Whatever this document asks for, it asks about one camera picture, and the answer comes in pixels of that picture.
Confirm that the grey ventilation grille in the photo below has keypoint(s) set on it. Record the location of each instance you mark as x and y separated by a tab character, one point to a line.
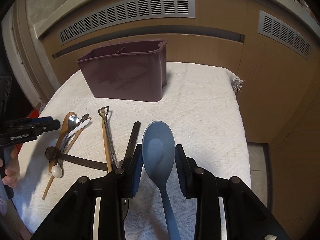
279	31
127	11

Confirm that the wooden chopstick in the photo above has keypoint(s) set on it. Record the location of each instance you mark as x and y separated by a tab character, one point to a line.
106	142
55	156

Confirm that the white knob utensil handle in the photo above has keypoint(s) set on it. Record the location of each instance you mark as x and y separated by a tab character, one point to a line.
57	171

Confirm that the dark metal spoon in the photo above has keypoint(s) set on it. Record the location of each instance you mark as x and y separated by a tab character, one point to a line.
82	160

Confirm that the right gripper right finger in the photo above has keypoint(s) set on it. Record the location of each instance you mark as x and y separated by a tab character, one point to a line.
245	215

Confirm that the shiny steel spoon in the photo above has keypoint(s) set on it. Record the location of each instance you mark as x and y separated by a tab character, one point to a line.
72	123

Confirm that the wooden spoon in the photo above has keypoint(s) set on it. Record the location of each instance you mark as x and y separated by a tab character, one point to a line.
63	130

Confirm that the steel bottle opener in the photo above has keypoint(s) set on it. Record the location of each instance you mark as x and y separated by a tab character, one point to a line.
113	153

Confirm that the slotted steel peeler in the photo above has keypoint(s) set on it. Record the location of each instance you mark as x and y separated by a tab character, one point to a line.
84	117

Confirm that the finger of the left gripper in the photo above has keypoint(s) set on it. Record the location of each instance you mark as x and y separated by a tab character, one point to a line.
42	120

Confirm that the maroon plastic utensil holder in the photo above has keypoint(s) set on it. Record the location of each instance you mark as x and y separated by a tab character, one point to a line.
135	70

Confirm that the white ceramic spoon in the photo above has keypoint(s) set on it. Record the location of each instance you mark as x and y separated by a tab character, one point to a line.
79	127

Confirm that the person left hand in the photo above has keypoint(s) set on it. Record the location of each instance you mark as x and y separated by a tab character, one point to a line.
12	169

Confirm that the white textured table cloth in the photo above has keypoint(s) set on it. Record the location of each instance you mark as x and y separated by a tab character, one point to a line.
198	104

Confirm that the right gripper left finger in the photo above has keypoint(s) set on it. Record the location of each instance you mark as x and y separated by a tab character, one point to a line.
73	216

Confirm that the blue plastic serving spoon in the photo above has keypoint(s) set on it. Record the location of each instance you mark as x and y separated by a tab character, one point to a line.
158	152

